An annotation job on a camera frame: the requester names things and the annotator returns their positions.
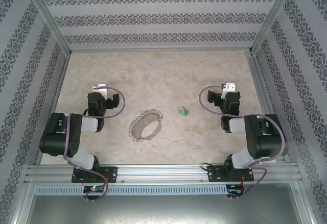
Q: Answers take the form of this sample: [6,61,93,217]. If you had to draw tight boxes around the large metal keyring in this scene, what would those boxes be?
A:
[128,108,164,142]

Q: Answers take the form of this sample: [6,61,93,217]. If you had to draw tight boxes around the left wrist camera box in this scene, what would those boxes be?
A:
[92,83,109,94]

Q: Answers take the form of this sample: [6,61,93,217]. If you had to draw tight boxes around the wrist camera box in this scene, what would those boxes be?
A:
[221,82,236,99]
[92,83,109,94]

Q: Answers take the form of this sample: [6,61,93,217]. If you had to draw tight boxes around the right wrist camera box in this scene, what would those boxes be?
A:
[221,82,236,99]

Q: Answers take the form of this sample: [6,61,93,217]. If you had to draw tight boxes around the aluminium side rail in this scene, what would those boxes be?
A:
[246,50,292,163]
[34,53,71,165]

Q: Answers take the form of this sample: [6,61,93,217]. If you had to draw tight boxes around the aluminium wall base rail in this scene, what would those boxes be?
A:
[68,45,252,53]

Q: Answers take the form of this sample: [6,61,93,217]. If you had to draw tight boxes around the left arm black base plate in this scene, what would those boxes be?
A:
[71,166,118,184]

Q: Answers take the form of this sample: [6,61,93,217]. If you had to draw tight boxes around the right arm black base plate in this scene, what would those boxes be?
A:
[207,165,255,183]

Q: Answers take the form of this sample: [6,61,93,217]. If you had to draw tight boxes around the aluminium mounting rail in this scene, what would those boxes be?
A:
[24,164,303,184]

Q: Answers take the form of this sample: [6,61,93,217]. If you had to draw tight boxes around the slotted white cable duct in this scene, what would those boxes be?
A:
[34,185,228,195]

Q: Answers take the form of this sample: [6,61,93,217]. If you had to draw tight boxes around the aluminium corner post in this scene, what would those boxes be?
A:
[20,0,72,55]
[249,0,301,55]

